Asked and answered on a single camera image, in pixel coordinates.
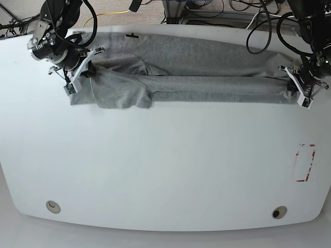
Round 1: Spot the aluminium frame stand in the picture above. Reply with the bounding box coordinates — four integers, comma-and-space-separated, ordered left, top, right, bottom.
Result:
162, 1, 187, 24

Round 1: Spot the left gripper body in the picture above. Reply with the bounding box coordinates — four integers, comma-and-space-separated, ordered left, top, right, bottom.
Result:
298, 49, 330, 88

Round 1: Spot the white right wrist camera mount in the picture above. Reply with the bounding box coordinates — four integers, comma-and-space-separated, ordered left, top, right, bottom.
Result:
48, 47, 105, 96

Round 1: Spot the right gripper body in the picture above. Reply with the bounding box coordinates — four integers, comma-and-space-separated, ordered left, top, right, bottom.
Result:
27, 22, 85, 71

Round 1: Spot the right table cable grommet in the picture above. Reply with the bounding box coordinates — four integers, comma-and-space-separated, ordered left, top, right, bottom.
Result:
272, 206, 288, 220

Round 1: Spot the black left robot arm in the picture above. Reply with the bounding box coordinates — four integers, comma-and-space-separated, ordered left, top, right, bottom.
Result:
288, 0, 330, 89

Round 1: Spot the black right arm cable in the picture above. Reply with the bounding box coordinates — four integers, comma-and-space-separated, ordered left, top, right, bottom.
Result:
55, 0, 98, 50

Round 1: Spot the yellow cable on floor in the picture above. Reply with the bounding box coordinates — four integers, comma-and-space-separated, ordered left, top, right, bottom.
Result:
82, 9, 131, 28

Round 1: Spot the table cable grommet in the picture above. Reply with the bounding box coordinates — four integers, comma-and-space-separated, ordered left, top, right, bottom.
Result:
46, 200, 61, 214
272, 206, 288, 220

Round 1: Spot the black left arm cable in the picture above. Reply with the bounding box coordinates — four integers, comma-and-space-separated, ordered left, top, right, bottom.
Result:
245, 0, 315, 57

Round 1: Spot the left table cable grommet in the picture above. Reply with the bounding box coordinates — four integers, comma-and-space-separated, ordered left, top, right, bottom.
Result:
46, 200, 61, 214

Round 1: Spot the red tape rectangle marking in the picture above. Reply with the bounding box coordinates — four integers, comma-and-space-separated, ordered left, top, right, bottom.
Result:
293, 144, 316, 182

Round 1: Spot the grey T-shirt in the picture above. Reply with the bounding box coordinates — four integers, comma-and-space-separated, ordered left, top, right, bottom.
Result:
70, 33, 298, 109

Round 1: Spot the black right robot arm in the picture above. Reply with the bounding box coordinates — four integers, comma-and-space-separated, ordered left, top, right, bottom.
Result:
27, 1, 98, 79

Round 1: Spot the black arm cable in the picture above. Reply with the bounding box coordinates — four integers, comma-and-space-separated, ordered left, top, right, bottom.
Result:
55, 0, 98, 50
245, 0, 315, 57

